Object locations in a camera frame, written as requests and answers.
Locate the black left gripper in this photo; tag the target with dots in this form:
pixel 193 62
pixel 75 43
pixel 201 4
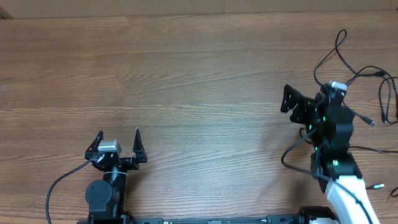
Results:
pixel 131 163

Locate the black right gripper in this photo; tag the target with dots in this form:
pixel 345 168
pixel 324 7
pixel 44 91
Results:
pixel 293 98

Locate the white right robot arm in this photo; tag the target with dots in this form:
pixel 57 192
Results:
pixel 338 174

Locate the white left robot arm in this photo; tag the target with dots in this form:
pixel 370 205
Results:
pixel 106 196

